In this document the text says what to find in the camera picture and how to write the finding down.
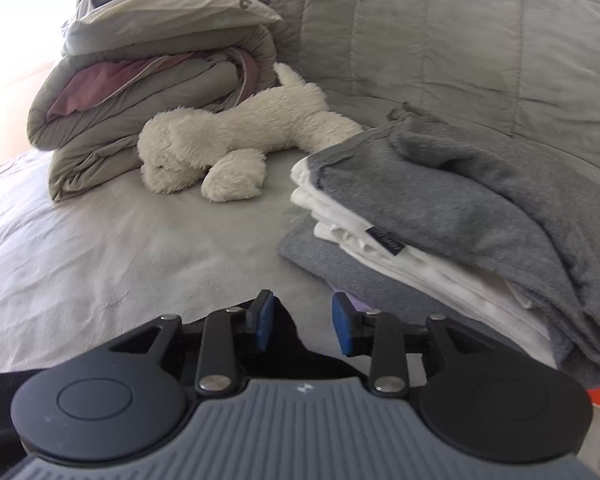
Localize white plush dog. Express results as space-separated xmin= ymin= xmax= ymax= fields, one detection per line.
xmin=137 ymin=62 xmax=363 ymax=203

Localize grey quilted headboard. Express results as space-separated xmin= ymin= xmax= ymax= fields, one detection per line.
xmin=230 ymin=0 xmax=600 ymax=196

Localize stack of folded clothes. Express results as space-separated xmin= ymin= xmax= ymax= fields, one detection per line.
xmin=307 ymin=102 xmax=600 ymax=391

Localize folded grey duvet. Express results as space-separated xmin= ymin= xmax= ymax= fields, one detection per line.
xmin=27 ymin=25 xmax=281 ymax=201

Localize white folded garment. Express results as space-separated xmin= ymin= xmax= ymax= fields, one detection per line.
xmin=290 ymin=157 xmax=556 ymax=366

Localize grey knit folded garment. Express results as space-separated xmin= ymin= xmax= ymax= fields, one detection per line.
xmin=277 ymin=220 xmax=481 ymax=341

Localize beige and black sweatshirt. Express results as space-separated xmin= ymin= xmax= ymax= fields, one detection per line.
xmin=0 ymin=305 xmax=371 ymax=456

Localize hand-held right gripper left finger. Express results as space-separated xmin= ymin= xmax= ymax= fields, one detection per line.
xmin=109 ymin=290 xmax=275 ymax=395

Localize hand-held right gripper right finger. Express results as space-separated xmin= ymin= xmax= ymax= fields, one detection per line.
xmin=332 ymin=291 xmax=486 ymax=392

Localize grey bed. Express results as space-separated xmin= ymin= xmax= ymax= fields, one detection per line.
xmin=0 ymin=145 xmax=600 ymax=480

